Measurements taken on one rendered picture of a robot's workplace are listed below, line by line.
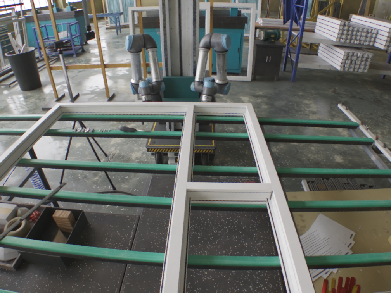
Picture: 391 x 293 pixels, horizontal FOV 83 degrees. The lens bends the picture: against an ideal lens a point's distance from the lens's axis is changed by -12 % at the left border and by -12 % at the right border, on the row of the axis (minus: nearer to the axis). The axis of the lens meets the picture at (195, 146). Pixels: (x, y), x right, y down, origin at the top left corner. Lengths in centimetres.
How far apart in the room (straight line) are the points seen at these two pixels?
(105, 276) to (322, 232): 109
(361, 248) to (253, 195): 64
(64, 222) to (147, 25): 445
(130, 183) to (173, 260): 175
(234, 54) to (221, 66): 324
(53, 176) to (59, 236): 152
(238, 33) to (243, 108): 356
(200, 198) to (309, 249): 60
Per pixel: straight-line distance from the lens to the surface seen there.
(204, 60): 207
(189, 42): 237
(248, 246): 133
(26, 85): 587
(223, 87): 219
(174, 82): 239
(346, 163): 322
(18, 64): 575
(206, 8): 374
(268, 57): 521
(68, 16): 974
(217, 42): 203
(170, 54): 236
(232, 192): 110
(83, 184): 270
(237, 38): 528
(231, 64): 539
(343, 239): 146
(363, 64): 568
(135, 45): 209
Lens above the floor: 168
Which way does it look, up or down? 34 degrees down
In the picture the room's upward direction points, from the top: straight up
